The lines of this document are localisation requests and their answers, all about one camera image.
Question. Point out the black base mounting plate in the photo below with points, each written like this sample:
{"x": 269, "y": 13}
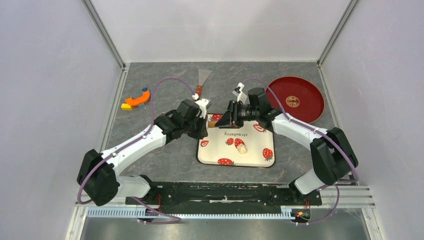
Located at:
{"x": 225, "y": 198}

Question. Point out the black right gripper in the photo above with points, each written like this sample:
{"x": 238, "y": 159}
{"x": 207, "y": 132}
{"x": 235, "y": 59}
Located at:
{"x": 231, "y": 115}

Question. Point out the white strawberry print tray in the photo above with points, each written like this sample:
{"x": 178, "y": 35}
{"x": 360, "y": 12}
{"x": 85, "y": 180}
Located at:
{"x": 220, "y": 147}

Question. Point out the dark red round plate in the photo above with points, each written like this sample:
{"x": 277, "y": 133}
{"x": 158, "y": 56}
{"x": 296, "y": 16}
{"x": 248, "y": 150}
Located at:
{"x": 299, "y": 98}

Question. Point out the yellow toy block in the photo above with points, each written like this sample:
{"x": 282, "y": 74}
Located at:
{"x": 126, "y": 107}

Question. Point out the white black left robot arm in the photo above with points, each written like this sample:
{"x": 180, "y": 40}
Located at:
{"x": 100, "y": 177}

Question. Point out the orange curved toy block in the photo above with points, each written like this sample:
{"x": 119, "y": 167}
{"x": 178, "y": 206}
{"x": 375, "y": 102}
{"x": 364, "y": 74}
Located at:
{"x": 139, "y": 100}

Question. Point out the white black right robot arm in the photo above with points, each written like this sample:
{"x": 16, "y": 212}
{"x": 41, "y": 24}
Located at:
{"x": 331, "y": 153}

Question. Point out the beige dough piece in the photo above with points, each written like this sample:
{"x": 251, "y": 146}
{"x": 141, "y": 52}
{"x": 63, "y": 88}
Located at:
{"x": 242, "y": 149}

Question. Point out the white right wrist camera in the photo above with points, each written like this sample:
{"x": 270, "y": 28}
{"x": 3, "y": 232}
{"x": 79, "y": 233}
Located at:
{"x": 241, "y": 97}

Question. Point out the wooden dough roller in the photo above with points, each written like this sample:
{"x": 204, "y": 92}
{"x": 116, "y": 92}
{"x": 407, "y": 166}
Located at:
{"x": 212, "y": 124}

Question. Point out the metal scraper with wooden handle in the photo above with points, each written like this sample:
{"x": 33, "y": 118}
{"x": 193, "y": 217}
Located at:
{"x": 203, "y": 75}

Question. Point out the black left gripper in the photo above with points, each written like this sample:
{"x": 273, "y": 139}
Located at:
{"x": 202, "y": 133}

